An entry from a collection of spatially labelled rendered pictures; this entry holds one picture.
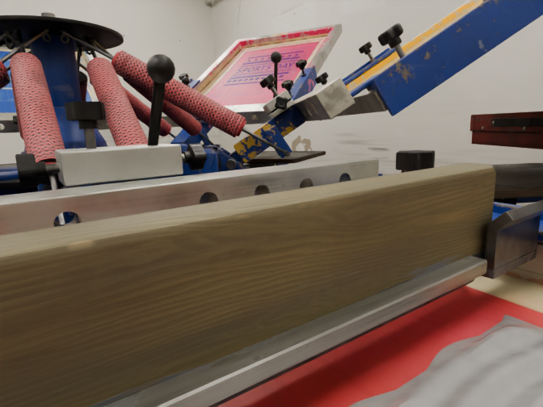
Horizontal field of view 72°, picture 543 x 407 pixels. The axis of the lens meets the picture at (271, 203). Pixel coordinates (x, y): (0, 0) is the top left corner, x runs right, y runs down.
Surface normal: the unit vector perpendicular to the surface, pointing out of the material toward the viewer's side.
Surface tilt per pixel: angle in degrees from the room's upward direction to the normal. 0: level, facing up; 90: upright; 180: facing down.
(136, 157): 90
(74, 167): 90
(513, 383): 28
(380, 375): 0
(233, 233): 90
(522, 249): 90
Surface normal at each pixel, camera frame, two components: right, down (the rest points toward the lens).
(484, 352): 0.20, -0.75
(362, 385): -0.04, -0.98
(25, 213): 0.56, 0.15
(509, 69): -0.83, 0.15
